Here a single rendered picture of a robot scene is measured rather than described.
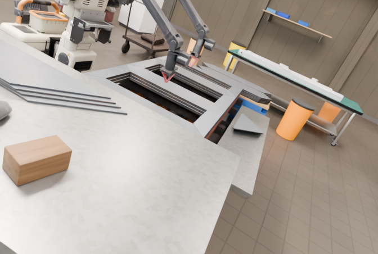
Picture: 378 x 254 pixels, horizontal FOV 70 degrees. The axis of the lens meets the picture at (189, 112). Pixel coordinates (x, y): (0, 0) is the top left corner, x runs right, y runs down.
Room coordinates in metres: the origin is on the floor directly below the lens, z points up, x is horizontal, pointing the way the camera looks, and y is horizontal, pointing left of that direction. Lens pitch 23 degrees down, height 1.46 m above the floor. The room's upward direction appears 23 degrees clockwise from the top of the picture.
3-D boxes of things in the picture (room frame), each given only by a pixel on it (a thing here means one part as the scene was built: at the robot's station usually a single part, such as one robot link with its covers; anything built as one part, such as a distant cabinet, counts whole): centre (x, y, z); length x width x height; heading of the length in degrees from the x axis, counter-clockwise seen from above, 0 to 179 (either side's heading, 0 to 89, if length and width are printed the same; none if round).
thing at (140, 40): (5.19, 1.17, 0.49); 1.24 x 0.72 x 0.98; 162
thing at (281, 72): (5.16, -1.52, 0.43); 2.48 x 0.89 x 0.86; 73
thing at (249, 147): (1.67, -0.41, 0.73); 1.20 x 0.26 x 0.03; 168
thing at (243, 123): (1.82, -0.44, 0.77); 0.45 x 0.20 x 0.04; 168
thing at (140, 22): (7.21, 2.14, 0.74); 0.83 x 0.68 x 1.49; 71
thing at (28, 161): (0.41, 0.23, 1.07); 0.10 x 0.06 x 0.05; 153
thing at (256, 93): (2.64, -0.30, 0.82); 0.80 x 0.40 x 0.06; 78
